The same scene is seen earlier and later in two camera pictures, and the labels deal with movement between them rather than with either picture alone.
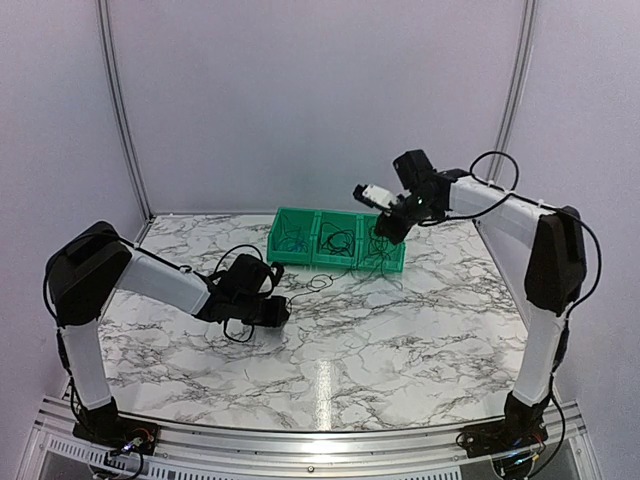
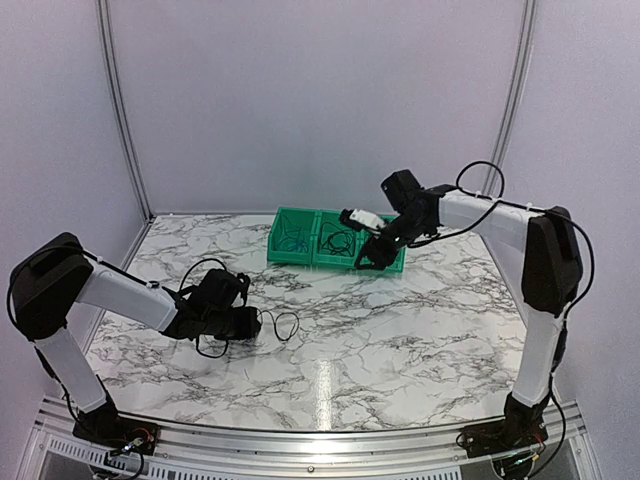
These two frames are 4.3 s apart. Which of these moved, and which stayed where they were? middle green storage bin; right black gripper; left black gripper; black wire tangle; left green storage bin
Moved: right black gripper; black wire tangle; left black gripper
Stayed: middle green storage bin; left green storage bin
